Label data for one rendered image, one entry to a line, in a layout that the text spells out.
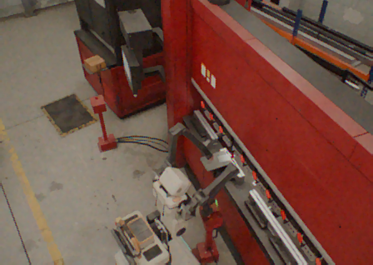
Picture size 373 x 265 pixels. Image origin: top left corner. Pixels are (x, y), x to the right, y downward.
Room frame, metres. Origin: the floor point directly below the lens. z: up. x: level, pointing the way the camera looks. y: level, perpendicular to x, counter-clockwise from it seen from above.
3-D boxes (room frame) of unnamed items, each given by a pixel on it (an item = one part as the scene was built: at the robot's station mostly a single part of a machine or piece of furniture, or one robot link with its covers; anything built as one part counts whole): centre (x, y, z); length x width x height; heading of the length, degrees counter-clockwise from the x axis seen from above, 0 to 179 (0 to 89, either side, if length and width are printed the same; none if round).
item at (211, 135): (2.83, -0.21, 0.92); 0.50 x 0.06 x 0.10; 23
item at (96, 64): (3.95, 1.20, 1.04); 0.30 x 0.26 x 0.12; 34
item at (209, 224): (1.83, -0.22, 0.75); 0.20 x 0.16 x 0.18; 14
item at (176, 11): (3.29, -0.21, 1.15); 0.85 x 0.25 x 2.30; 113
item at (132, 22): (3.29, 0.51, 1.53); 0.51 x 0.25 x 0.85; 19
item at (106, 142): (3.47, 1.11, 0.41); 0.25 x 0.20 x 0.83; 113
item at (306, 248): (1.23, -0.87, 1.26); 0.15 x 0.09 x 0.17; 23
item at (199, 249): (1.83, -0.19, 0.06); 0.25 x 0.20 x 0.12; 104
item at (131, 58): (3.22, 0.58, 1.42); 0.45 x 0.12 x 0.36; 19
